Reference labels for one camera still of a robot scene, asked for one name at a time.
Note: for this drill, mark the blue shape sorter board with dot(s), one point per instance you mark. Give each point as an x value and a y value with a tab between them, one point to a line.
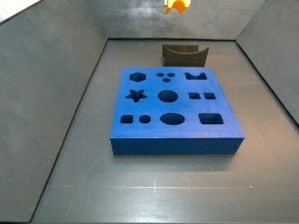
173	111

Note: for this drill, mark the yellow arch block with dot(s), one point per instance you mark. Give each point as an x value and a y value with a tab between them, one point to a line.
179	5

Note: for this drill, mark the black curved fixture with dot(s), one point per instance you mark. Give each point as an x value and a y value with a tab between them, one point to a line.
185	56

